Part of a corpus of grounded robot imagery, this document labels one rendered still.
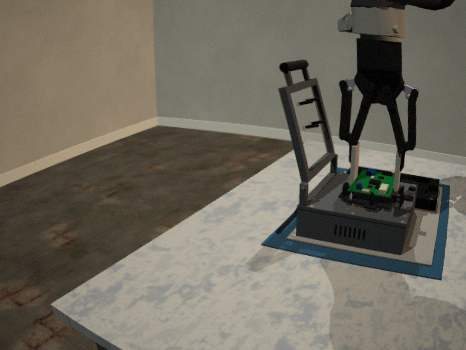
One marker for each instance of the green circuit board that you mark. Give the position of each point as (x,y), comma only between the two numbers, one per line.
(371,181)

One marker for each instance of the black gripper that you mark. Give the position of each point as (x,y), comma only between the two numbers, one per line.
(381,87)

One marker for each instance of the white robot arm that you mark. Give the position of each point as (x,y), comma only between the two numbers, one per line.
(383,19)

